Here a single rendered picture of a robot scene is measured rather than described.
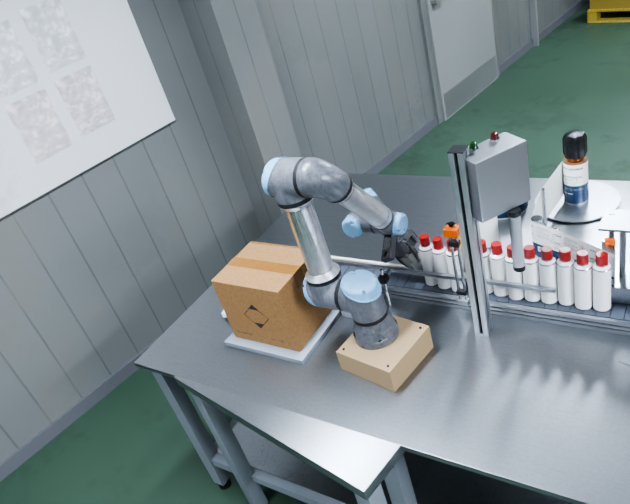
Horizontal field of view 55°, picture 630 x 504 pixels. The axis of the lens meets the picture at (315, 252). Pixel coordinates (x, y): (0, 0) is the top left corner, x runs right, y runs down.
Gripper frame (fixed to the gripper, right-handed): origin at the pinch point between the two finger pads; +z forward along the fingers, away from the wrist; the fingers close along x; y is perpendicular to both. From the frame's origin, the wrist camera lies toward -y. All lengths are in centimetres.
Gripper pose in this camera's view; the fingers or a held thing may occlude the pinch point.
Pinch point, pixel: (419, 271)
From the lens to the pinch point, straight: 220.3
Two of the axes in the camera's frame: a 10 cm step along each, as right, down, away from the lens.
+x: -5.9, 3.2, 7.4
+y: 5.0, -5.8, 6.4
